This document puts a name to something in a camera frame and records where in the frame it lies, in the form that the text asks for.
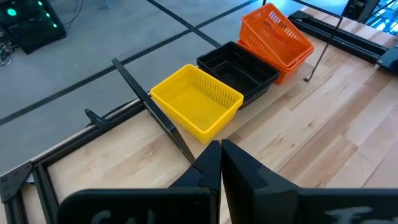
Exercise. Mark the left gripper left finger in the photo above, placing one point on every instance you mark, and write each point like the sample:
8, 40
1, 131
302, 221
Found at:
140, 208

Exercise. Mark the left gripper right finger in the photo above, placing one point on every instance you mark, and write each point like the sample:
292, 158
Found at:
311, 207

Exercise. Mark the yellow plastic basket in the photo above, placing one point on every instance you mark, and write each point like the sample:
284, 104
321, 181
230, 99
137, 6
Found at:
196, 102

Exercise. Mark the black plastic basket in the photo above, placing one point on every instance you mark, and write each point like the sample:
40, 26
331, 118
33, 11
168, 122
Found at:
239, 70
256, 93

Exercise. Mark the dark floor equipment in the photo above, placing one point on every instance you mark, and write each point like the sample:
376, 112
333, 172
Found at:
382, 17

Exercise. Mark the black computer tower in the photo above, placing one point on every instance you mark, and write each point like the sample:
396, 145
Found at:
28, 28

